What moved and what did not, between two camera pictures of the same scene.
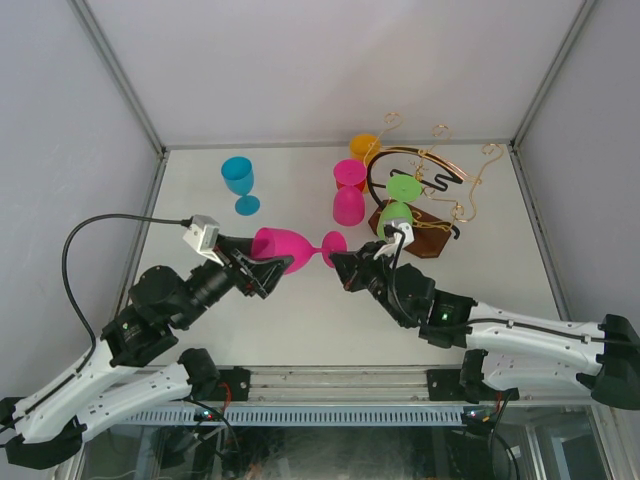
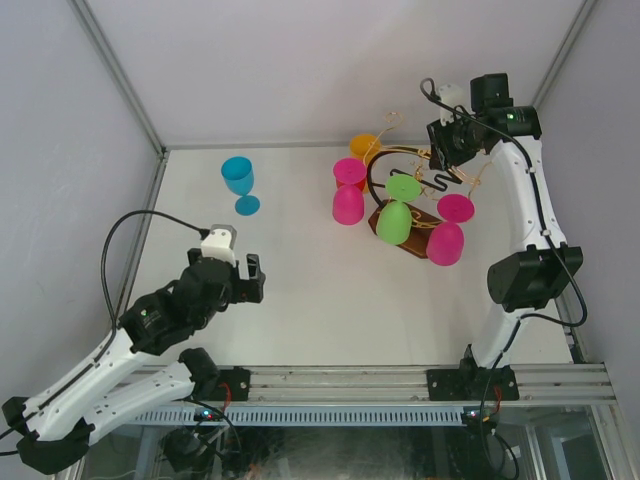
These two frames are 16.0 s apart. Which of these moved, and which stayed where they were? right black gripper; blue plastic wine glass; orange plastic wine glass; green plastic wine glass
Moved: right black gripper
Stayed: green plastic wine glass; orange plastic wine glass; blue plastic wine glass
